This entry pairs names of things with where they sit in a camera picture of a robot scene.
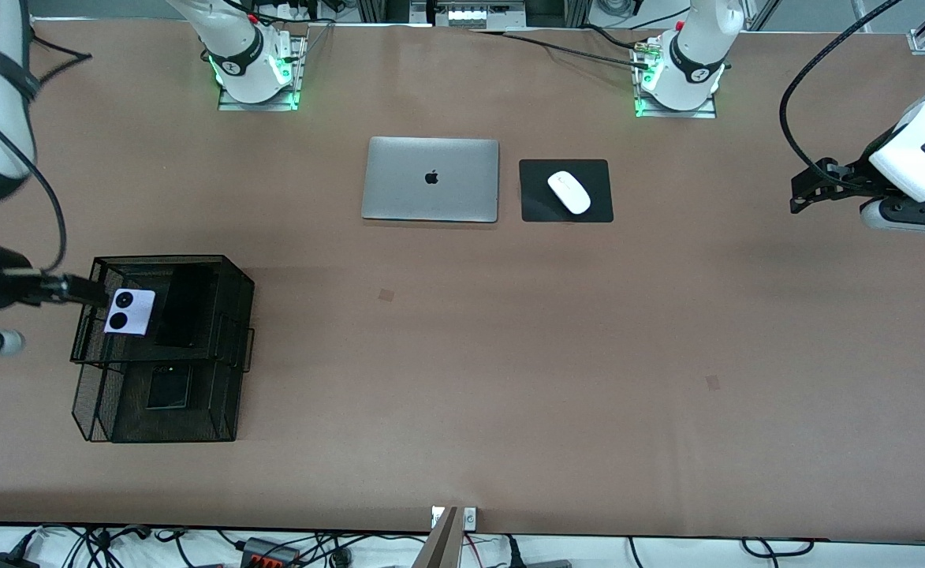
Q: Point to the white computer mouse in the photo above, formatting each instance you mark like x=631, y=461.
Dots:
x=569, y=192

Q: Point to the black mouse pad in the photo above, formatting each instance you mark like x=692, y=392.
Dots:
x=533, y=205

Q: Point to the grey camera mount beam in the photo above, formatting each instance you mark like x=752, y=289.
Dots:
x=440, y=548

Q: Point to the dark flip phone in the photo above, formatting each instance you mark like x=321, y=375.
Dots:
x=168, y=388

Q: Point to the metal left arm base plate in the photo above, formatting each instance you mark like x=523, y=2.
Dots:
x=706, y=110

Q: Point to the black mesh two-tier tray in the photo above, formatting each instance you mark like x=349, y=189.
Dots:
x=225, y=410

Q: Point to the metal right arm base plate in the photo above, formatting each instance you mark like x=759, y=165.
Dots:
x=298, y=63

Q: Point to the white table clamp bracket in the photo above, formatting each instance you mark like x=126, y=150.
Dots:
x=438, y=517
x=470, y=517

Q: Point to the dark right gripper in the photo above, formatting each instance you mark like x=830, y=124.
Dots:
x=6, y=285

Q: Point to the white flip phone black circles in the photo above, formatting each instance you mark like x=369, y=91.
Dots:
x=140, y=315

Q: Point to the black power strip red switches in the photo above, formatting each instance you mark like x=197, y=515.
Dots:
x=269, y=556

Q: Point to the silver closed laptop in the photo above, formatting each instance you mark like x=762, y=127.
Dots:
x=430, y=197

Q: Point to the white power strip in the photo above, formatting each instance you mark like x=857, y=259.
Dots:
x=478, y=16

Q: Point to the black power adapter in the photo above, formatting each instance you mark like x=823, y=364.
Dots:
x=5, y=562

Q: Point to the black slab smartphone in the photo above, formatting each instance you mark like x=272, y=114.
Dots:
x=182, y=308

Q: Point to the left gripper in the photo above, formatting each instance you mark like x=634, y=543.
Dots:
x=855, y=178

